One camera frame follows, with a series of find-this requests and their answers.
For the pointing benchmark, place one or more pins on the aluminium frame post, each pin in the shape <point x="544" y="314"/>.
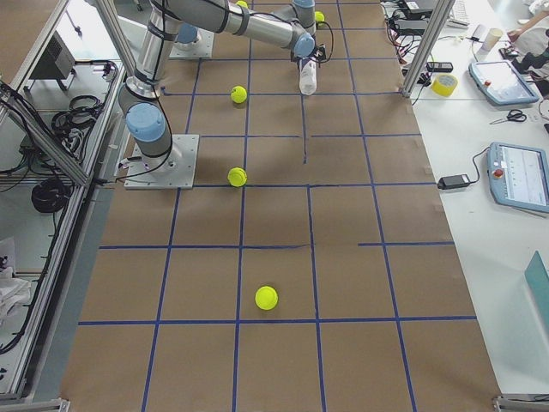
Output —
<point x="438" y="19"/>

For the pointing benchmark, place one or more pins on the grey metal box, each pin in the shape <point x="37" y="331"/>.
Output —
<point x="56" y="62"/>

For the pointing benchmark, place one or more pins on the white blue tennis ball can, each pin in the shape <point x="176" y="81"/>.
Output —
<point x="307" y="76"/>

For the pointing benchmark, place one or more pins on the near yellow tennis ball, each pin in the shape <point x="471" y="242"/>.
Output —
<point x="266" y="298"/>

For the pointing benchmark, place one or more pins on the brown paper table cover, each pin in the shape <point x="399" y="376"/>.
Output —
<point x="340" y="215"/>

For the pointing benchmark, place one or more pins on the black power adapter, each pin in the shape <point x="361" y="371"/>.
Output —
<point x="453" y="182"/>

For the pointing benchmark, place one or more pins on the paper cup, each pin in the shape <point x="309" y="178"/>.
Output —
<point x="493" y="36"/>

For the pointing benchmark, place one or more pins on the teach pendant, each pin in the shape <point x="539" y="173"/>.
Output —
<point x="518" y="176"/>
<point x="501" y="83"/>

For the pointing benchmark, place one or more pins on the near teach pendant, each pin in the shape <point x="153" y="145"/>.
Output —
<point x="518" y="176"/>

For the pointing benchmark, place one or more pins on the teal board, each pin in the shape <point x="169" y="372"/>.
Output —
<point x="537" y="279"/>

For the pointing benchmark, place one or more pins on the black handled scissors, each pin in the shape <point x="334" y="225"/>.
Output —
<point x="513" y="115"/>

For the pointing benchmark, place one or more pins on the middle yellow tennis ball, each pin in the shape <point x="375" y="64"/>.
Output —
<point x="237" y="177"/>

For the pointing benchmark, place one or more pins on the yellow tape roll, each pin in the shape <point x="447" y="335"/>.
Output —
<point x="444" y="85"/>

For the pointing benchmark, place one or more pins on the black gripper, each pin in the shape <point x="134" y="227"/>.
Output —
<point x="301" y="59"/>

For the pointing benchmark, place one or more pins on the far teach pendant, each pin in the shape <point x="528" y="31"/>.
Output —
<point x="501" y="83"/>

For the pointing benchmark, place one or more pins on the yellow tennis ball between bases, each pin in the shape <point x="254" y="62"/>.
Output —
<point x="238" y="94"/>

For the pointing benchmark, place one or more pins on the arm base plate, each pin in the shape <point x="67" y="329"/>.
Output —
<point x="203" y="49"/>
<point x="177" y="171"/>

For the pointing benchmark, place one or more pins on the black remote device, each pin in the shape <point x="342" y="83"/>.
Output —
<point x="439" y="67"/>

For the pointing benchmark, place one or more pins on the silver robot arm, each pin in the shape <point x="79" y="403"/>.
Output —
<point x="179" y="22"/>
<point x="188" y="36"/>

